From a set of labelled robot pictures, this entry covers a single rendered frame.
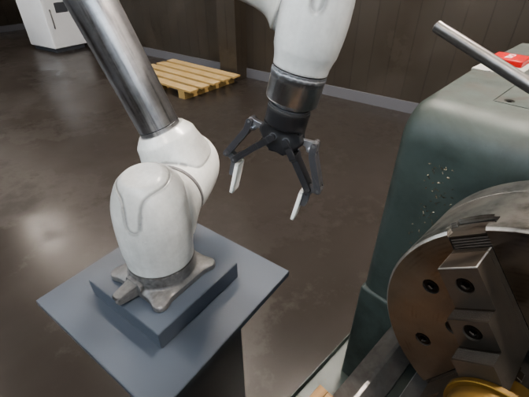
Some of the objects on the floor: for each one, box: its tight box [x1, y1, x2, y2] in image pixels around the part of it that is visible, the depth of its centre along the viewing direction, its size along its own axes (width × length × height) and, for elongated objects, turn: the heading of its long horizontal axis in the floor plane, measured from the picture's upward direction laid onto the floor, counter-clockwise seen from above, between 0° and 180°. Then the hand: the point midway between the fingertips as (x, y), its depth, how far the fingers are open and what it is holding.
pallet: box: [151, 59, 240, 99], centre depth 466 cm, size 137×91×12 cm, turn 54°
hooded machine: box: [16, 0, 87, 53], centre depth 593 cm, size 81×67×144 cm
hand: (264, 198), depth 71 cm, fingers open, 13 cm apart
